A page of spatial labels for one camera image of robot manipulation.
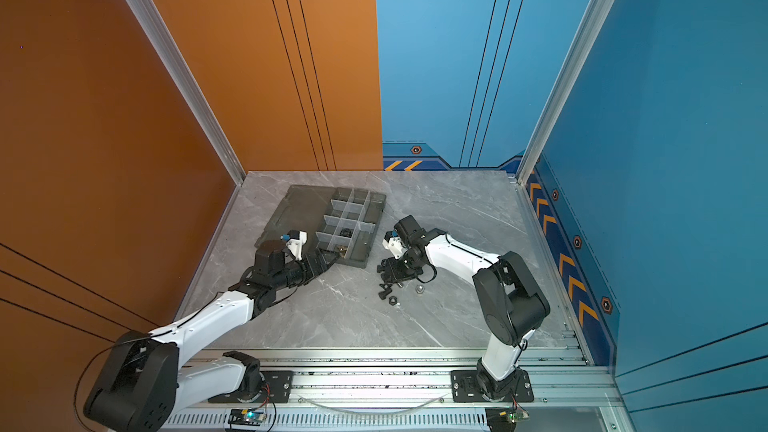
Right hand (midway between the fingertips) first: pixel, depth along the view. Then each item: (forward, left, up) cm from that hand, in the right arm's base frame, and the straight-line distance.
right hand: (387, 278), depth 88 cm
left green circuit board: (-33, +34, -5) cm, 48 cm away
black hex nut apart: (-5, -1, -4) cm, 7 cm away
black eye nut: (+19, +14, -3) cm, 24 cm away
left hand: (+3, +15, +7) cm, 17 cm away
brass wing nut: (+11, +15, -2) cm, 19 cm away
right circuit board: (-33, -28, -7) cm, 44 cm away
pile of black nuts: (-2, 0, -4) cm, 4 cm away
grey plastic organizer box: (+22, +15, -1) cm, 26 cm away
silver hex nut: (-2, -10, -4) cm, 11 cm away
